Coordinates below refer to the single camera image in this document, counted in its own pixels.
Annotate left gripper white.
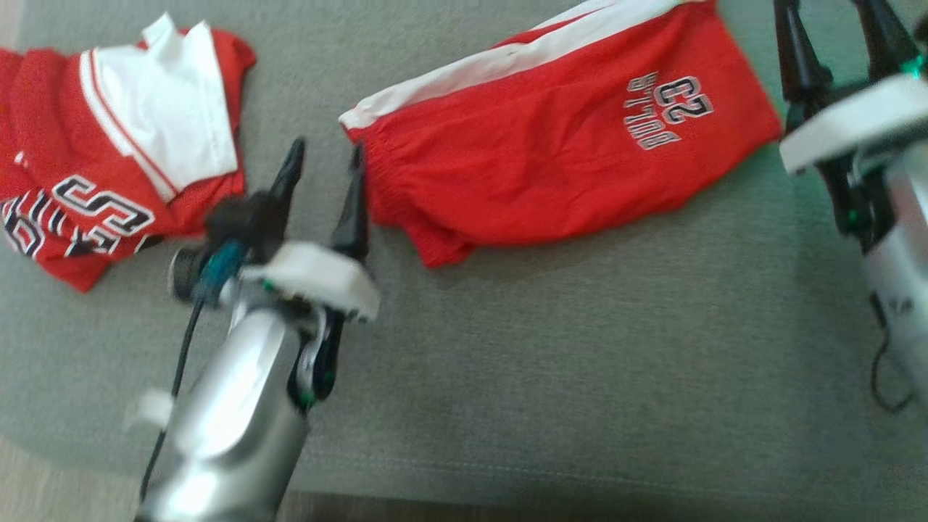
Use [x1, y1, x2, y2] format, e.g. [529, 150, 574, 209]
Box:
[239, 137, 381, 410]

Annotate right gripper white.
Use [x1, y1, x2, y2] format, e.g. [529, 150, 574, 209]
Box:
[773, 0, 928, 253]

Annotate red white-striped basketball shorts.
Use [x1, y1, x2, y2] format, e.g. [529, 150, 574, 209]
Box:
[339, 0, 785, 270]

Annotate red Bulls basketball jersey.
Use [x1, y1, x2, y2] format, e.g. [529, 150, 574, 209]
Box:
[0, 11, 257, 294]

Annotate grey sofa chaise seat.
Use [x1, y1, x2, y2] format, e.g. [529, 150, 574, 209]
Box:
[0, 0, 928, 519]

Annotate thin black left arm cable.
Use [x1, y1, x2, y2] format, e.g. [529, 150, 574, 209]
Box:
[139, 296, 208, 502]

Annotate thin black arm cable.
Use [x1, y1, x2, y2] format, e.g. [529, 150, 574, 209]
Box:
[139, 296, 208, 502]
[869, 290, 916, 415]

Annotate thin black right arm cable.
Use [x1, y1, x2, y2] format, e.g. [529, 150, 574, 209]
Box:
[869, 290, 916, 415]

